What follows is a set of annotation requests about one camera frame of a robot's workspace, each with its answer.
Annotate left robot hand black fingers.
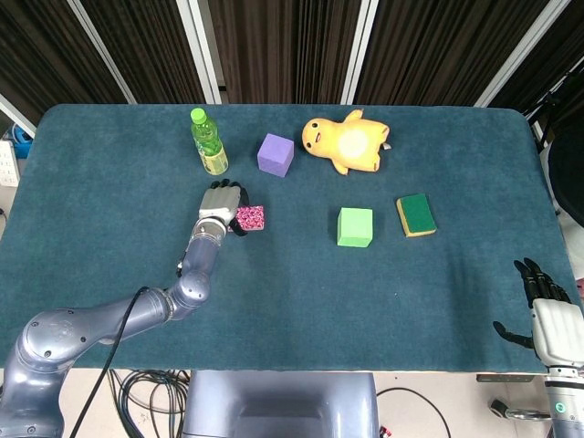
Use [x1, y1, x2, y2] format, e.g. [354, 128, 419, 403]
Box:
[198, 179, 251, 238]

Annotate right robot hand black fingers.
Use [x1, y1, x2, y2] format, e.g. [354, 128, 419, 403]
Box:
[493, 257, 584, 366]

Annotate green plastic drink bottle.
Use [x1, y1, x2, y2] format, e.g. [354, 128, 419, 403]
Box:
[190, 107, 230, 175]

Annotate purple foam cube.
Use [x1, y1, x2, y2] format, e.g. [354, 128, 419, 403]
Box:
[256, 132, 295, 178]

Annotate metal caster base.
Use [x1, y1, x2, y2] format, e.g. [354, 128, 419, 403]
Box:
[490, 397, 553, 421]

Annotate teal table cloth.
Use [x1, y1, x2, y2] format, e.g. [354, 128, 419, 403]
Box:
[0, 103, 584, 371]

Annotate green foam cube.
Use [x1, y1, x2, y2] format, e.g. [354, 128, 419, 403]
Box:
[336, 207, 374, 248]

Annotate yellow plush toy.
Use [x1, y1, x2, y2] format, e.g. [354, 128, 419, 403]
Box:
[301, 108, 392, 176]

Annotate black office chair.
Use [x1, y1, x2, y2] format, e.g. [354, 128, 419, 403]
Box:
[546, 122, 584, 218]

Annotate green and yellow sponge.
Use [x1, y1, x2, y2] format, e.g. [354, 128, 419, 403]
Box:
[395, 193, 438, 239]

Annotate grey robot torso base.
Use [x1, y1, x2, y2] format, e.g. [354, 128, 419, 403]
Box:
[182, 370, 381, 438]

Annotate blue object beside table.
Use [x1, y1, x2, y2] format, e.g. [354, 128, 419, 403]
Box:
[11, 125, 34, 150]

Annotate white power strip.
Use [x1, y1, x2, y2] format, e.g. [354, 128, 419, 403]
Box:
[0, 140, 20, 186]

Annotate thin black floor cable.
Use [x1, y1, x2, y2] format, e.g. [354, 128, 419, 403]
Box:
[377, 387, 451, 438]

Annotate white frame post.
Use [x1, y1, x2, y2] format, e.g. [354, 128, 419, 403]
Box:
[340, 0, 380, 105]
[474, 0, 571, 109]
[176, 0, 224, 105]
[0, 93, 37, 138]
[68, 0, 137, 105]

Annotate black arm cable with plug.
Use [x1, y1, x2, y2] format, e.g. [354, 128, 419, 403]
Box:
[58, 286, 151, 438]

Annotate black floor cable bundle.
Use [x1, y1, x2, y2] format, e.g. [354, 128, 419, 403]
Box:
[107, 369, 191, 438]

